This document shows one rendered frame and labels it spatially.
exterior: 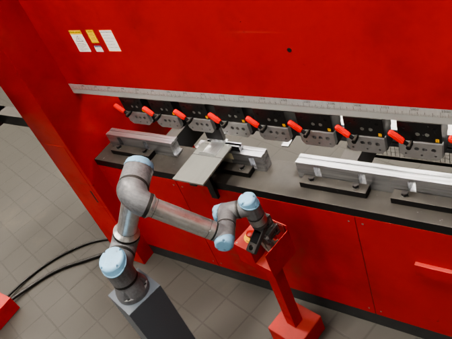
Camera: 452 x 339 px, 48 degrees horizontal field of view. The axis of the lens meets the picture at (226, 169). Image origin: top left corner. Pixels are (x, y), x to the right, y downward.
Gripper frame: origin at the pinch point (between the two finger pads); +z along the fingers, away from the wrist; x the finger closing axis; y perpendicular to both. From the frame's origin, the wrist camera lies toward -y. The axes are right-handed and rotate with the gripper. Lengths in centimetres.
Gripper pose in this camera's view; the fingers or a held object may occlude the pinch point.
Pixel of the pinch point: (270, 252)
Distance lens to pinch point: 224.6
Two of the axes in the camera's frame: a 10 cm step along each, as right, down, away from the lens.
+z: 3.6, 6.7, 6.5
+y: 6.1, -6.9, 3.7
